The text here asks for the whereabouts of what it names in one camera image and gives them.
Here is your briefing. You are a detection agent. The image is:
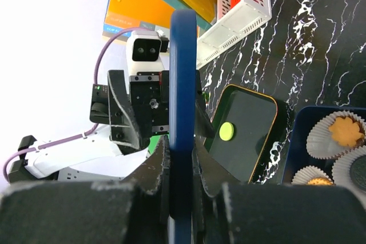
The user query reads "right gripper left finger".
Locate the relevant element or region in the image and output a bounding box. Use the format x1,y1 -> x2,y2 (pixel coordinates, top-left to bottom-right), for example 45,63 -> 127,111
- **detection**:
1,136 -> 170,243

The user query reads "black gold-rimmed tray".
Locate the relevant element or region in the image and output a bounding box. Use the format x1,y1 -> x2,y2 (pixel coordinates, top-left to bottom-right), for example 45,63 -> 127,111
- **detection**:
204,84 -> 294,184

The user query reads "white paper cookie cup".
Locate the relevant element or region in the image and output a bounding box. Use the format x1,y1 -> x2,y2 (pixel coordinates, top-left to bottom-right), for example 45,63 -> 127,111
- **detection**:
332,146 -> 365,195

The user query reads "blue tin box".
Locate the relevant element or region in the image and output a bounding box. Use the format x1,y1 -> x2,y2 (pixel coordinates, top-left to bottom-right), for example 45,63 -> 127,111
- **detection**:
281,106 -> 365,183

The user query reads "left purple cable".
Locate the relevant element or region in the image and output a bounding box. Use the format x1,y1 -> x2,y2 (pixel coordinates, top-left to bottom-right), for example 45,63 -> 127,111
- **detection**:
2,26 -> 152,183

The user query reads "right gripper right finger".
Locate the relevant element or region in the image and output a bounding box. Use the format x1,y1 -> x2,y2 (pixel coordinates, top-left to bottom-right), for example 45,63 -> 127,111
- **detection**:
192,143 -> 365,243

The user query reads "green clip file folder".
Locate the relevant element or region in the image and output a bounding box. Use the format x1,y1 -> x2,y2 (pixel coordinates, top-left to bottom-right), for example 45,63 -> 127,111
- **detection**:
148,135 -> 160,155

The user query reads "blue tin lid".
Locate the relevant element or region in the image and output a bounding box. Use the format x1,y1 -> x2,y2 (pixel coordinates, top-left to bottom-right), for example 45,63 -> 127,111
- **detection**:
168,9 -> 197,243

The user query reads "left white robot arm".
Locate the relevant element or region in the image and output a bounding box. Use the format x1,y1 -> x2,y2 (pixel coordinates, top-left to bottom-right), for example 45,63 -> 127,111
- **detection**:
13,70 -> 177,179

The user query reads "orange leaf cookie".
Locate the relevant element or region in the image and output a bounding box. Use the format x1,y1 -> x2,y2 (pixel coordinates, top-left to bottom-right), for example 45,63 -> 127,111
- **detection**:
328,117 -> 365,147

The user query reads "green round cookie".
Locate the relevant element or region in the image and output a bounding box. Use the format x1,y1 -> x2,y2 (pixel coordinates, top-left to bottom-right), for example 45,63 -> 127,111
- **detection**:
219,122 -> 234,141

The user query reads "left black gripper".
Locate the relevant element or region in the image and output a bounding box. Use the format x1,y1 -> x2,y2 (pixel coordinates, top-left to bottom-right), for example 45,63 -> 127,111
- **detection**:
89,70 -> 215,150

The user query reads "white file organizer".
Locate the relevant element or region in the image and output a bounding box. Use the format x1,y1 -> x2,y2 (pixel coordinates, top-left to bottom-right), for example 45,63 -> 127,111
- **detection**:
197,0 -> 272,69

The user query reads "orange dotted round cookie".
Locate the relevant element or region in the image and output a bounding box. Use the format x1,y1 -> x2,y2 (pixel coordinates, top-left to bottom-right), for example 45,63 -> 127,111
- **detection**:
307,177 -> 333,185

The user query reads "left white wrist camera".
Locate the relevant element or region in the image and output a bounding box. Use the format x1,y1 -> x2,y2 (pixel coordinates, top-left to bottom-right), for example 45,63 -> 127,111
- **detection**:
126,28 -> 170,76

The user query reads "black sandwich cookie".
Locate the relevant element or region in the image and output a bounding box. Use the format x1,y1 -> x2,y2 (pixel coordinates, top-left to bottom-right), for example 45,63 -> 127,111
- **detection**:
349,155 -> 366,191

